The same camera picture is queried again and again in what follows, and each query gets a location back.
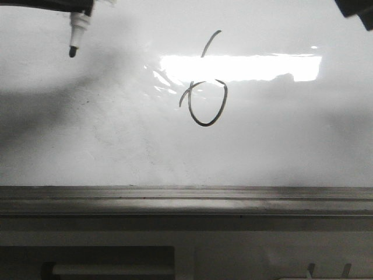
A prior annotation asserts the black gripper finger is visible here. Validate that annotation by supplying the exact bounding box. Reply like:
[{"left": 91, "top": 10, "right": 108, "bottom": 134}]
[
  {"left": 335, "top": 0, "right": 372, "bottom": 31},
  {"left": 1, "top": 0, "right": 94, "bottom": 16}
]

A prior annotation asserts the black and white whiteboard marker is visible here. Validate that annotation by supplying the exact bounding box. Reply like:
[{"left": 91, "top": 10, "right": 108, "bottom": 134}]
[{"left": 69, "top": 1, "right": 96, "bottom": 58}]

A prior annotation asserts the handwritten black number six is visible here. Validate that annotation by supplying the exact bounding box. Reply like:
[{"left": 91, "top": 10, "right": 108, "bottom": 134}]
[{"left": 178, "top": 29, "right": 229, "bottom": 127}]

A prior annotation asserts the white whiteboard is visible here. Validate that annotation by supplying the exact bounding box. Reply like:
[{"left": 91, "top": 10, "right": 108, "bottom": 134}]
[{"left": 1, "top": 1, "right": 372, "bottom": 187}]

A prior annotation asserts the grey metal whiteboard tray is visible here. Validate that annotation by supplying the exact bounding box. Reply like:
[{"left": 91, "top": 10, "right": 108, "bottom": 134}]
[{"left": 1, "top": 186, "right": 372, "bottom": 216}]

